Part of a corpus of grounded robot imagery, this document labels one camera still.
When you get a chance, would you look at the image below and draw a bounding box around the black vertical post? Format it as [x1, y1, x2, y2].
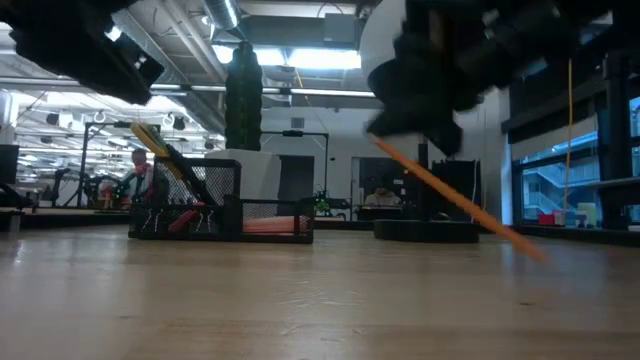
[584, 49, 640, 232]

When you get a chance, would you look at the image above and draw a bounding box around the black background gantry frame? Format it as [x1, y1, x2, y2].
[76, 120, 133, 208]
[260, 129, 331, 202]

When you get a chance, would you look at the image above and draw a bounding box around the white plant pot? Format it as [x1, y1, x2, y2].
[204, 148, 283, 203]

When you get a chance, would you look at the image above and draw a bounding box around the black aluminium table frame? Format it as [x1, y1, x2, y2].
[0, 211, 640, 248]

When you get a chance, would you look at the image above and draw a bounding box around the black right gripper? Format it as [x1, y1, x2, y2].
[366, 0, 519, 158]

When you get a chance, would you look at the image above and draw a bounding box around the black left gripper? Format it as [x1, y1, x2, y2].
[0, 0, 168, 108]

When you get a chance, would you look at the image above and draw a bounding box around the pink sticky note pad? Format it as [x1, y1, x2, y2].
[241, 215, 309, 236]

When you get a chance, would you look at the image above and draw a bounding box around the dark background monitor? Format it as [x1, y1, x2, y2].
[0, 143, 21, 185]

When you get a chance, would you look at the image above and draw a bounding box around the green cactus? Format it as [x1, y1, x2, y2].
[224, 40, 264, 153]

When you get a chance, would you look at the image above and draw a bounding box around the black mesh desk organizer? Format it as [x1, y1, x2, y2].
[127, 156, 316, 246]

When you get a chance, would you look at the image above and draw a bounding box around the yellow hanging cord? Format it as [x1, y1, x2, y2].
[564, 56, 575, 212]

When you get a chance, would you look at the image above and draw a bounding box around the white globe table lamp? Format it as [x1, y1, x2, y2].
[358, 0, 481, 245]

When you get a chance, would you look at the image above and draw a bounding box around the orange pencil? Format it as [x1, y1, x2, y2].
[368, 134, 550, 265]

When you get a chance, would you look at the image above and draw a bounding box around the person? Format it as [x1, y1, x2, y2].
[363, 186, 402, 208]
[121, 147, 157, 207]

